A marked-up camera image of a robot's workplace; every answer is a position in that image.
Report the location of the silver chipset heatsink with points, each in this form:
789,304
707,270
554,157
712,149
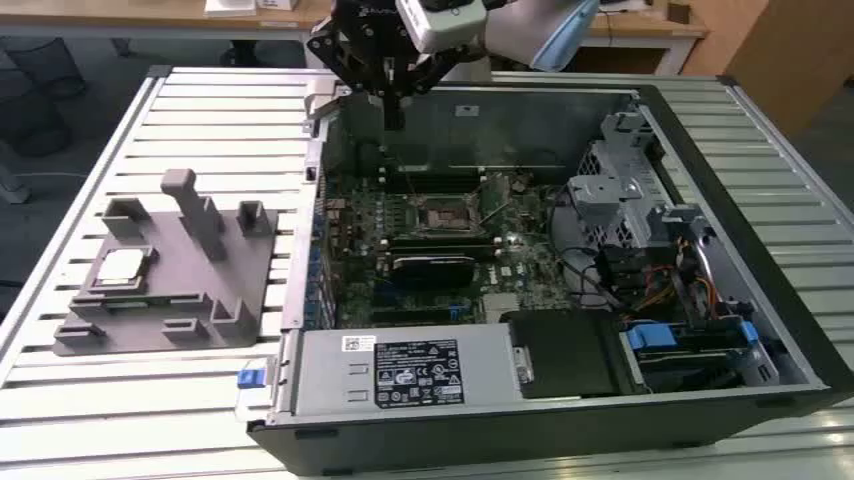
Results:
502,306

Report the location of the green motherboard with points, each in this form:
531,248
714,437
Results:
527,265

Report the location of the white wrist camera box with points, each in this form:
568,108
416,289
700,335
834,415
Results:
454,27

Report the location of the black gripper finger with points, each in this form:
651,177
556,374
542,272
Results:
427,70
347,65

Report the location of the black expansion slot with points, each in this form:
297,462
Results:
414,316

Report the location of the small blue clip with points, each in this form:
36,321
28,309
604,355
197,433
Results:
747,334

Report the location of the brown wooden cabinet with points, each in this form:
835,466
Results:
787,60

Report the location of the silver power supply unit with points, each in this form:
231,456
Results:
320,385

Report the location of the white sticker label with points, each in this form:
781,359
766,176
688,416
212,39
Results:
468,110

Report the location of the wooden desk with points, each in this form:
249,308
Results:
133,22

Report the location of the black plastic shroud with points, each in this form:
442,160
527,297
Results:
567,352

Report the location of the black graphics card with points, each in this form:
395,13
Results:
434,274

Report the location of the blue disk carrier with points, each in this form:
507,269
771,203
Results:
650,340

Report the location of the silver CPU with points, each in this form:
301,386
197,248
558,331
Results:
123,265

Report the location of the CPU socket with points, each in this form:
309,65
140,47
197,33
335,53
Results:
443,215

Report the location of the blue case latch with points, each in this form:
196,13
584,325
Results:
249,378

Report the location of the small dark box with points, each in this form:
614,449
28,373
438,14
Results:
679,12

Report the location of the small white box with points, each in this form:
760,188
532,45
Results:
276,4

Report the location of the black open PC case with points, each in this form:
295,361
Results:
467,445

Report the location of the black RAM slot bank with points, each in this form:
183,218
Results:
440,245
434,177

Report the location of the grey parts rack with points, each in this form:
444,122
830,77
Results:
180,285

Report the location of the thin metal locking lever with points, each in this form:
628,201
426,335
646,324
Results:
415,189

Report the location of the silver metal disk bay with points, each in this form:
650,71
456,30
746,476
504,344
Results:
603,197

